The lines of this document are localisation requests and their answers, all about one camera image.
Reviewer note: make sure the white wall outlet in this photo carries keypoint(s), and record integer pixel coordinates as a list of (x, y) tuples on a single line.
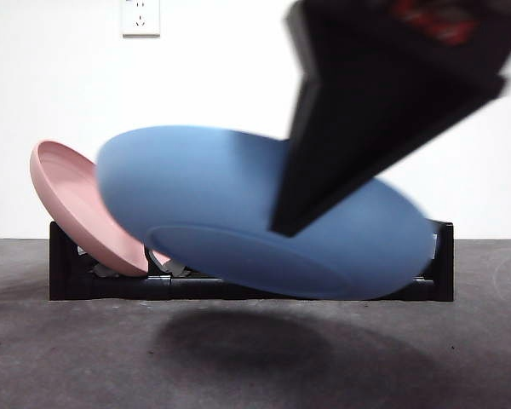
[(141, 19)]

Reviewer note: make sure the blue plate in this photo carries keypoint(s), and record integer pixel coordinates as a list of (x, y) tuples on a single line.
[(196, 191)]

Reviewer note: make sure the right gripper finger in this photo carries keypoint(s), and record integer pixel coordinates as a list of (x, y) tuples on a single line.
[(357, 106)]

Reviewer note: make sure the pink plate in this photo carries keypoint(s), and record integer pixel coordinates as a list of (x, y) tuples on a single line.
[(68, 200)]

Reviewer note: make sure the black plate rack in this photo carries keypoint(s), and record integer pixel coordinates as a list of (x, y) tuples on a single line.
[(110, 289)]

